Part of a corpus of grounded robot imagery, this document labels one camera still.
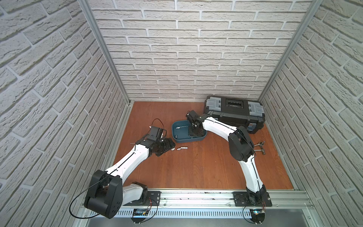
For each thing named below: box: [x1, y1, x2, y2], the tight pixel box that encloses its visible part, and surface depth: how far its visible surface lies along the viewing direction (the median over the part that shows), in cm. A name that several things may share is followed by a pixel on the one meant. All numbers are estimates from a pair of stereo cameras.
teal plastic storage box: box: [171, 120, 208, 144], surface depth 99 cm
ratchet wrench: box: [253, 140, 265, 149], surface depth 97 cm
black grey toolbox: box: [204, 95, 266, 134], surface depth 94 cm
